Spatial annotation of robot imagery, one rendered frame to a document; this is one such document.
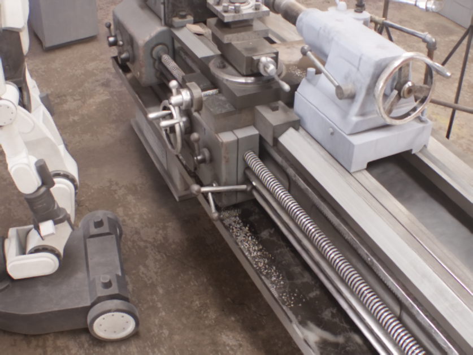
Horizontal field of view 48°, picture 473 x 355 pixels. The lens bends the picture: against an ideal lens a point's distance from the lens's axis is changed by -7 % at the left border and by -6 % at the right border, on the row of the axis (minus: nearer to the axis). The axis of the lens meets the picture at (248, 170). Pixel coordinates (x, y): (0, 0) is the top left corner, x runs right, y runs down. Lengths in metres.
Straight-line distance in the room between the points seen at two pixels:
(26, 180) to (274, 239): 0.90
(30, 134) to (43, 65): 2.55
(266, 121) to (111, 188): 1.35
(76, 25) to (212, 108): 2.84
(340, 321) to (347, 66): 0.79
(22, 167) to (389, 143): 1.08
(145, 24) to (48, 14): 1.87
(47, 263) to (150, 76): 1.02
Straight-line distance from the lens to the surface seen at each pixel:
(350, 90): 1.63
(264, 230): 2.09
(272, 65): 1.81
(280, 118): 1.81
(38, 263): 2.20
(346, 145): 1.65
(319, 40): 1.80
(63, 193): 1.98
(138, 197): 2.89
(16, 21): 1.67
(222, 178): 1.92
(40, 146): 1.93
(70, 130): 3.50
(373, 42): 1.70
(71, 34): 4.58
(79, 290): 2.25
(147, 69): 2.67
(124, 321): 2.21
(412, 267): 1.42
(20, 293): 2.30
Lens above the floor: 1.81
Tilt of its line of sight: 36 degrees down
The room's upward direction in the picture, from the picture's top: 2 degrees clockwise
